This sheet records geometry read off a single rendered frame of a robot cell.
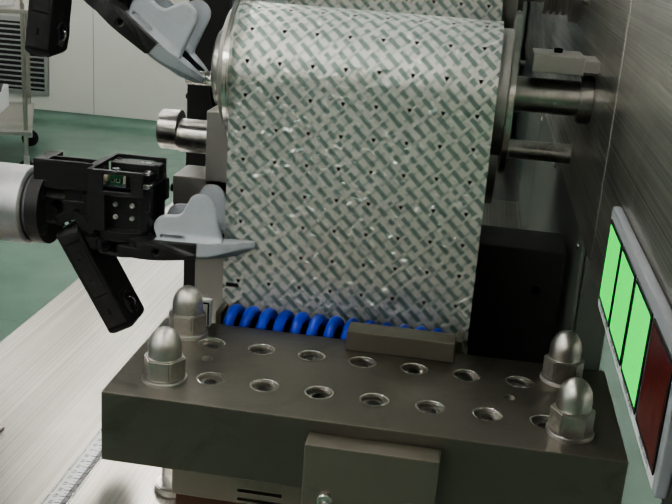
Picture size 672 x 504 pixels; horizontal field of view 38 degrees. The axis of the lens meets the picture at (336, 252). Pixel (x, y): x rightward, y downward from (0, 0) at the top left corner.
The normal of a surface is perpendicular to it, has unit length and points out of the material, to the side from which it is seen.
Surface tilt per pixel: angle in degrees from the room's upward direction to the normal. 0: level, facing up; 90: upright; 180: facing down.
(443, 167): 90
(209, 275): 90
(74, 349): 0
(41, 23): 92
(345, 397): 0
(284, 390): 0
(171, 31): 90
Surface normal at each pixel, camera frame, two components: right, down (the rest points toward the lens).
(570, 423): -0.15, 0.30
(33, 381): 0.07, -0.95
